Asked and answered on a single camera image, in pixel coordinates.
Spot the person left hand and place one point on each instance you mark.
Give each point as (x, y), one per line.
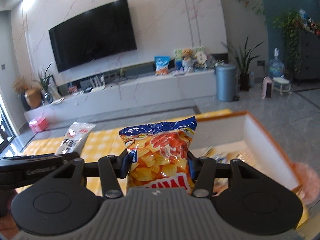
(9, 228)

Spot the white wifi router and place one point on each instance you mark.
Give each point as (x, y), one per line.
(97, 84)

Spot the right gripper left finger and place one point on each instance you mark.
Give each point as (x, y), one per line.
(109, 169)

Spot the orange blue chips bag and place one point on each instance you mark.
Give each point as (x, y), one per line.
(160, 154)

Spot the pink storage box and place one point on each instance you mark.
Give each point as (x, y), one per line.
(38, 124)

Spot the grey blue trash bin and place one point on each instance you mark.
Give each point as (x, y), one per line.
(225, 82)

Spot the blue snack bag on console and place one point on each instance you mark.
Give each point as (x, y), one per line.
(162, 65)

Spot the black wall television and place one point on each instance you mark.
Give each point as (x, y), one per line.
(100, 32)

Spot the white gluten stick packet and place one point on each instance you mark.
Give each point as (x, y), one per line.
(75, 138)

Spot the potted plant by bin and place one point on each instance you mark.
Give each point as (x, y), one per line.
(243, 58)

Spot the pink small heater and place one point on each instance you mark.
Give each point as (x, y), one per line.
(267, 87)

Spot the white small stool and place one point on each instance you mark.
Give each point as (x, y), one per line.
(281, 85)

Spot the blue water jug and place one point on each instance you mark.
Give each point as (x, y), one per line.
(275, 66)

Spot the orange cardboard box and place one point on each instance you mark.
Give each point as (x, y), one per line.
(263, 195)

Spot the bronze round vase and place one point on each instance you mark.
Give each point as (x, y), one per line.
(33, 97)

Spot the hanging green vine plant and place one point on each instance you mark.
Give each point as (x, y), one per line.
(289, 23)

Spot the white marble tv console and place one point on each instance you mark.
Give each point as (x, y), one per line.
(140, 92)

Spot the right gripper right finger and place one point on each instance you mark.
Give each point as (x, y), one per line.
(204, 171)

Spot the yellow checkered tablecloth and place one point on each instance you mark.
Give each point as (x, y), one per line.
(98, 144)

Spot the green plant glass vase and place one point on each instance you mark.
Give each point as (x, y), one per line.
(44, 81)

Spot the brown teddy bear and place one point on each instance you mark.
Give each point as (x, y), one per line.
(187, 60)

